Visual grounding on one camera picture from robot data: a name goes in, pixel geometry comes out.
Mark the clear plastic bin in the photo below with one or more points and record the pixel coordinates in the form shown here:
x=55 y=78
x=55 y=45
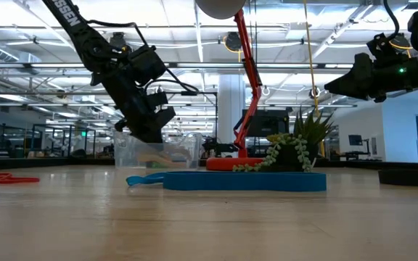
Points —
x=191 y=152

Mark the white building column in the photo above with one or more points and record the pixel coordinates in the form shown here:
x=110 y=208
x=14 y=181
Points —
x=230 y=108

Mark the green rubber band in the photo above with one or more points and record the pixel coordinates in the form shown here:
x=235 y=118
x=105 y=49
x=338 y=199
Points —
x=158 y=165

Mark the black monitor screen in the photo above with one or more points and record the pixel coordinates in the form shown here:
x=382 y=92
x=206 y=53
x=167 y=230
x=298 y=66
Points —
x=270 y=123

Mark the small wall monitor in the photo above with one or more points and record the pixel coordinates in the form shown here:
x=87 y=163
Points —
x=356 y=140

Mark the red desk lamp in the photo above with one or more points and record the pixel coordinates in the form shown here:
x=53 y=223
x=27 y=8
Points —
x=230 y=164

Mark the red scissors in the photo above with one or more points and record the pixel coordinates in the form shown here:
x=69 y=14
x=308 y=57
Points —
x=20 y=180

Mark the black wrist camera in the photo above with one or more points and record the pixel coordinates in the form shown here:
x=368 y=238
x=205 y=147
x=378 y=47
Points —
x=145 y=65
x=387 y=50

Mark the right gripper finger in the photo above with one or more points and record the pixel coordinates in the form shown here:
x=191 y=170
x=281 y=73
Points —
x=361 y=78
x=366 y=96

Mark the black background machine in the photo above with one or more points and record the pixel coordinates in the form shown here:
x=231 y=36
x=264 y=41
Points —
x=216 y=148

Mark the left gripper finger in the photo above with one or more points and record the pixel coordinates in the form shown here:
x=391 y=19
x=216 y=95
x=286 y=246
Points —
x=141 y=135
x=162 y=119

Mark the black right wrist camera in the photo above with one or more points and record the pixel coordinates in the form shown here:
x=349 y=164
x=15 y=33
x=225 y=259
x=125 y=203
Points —
x=387 y=50

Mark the black aluminium table frame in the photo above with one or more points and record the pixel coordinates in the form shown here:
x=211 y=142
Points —
x=13 y=162

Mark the potted green succulent plant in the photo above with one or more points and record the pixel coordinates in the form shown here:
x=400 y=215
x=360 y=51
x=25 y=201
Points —
x=289 y=157

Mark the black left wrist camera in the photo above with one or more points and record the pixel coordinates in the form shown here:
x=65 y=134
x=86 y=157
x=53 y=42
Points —
x=145 y=65

